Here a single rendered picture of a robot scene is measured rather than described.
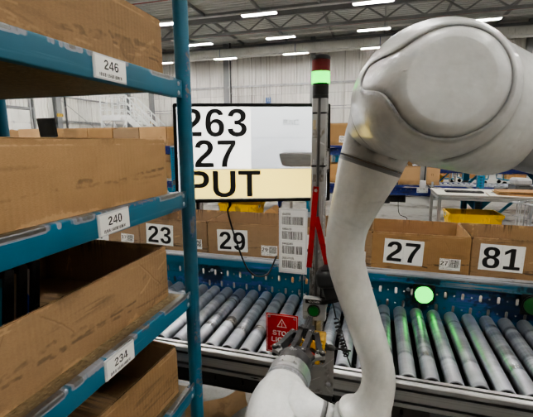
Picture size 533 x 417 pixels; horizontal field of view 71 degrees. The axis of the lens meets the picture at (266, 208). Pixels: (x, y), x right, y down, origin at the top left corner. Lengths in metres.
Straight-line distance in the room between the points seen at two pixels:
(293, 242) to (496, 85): 0.82
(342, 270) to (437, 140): 0.31
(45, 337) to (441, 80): 0.51
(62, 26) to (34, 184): 0.19
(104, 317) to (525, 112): 0.58
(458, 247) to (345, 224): 1.17
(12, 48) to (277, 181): 0.85
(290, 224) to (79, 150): 0.69
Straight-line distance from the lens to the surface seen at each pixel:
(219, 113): 1.17
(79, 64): 0.52
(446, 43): 0.36
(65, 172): 0.53
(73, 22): 0.56
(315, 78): 1.06
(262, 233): 1.76
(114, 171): 0.59
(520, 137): 0.43
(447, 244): 1.72
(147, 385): 0.75
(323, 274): 1.05
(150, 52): 0.69
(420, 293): 1.69
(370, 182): 0.57
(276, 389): 0.73
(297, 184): 1.17
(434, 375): 1.31
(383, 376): 0.68
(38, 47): 0.48
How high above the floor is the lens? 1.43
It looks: 10 degrees down
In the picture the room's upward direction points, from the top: straight up
